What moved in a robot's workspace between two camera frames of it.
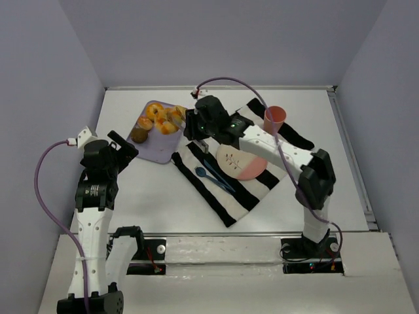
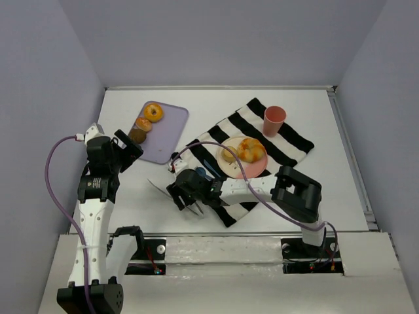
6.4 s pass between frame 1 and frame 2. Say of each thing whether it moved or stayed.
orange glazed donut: stayed
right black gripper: moved
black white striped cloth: stayed
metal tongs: moved
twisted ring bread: moved
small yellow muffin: moved
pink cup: stayed
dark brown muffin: stayed
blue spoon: stayed
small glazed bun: stayed
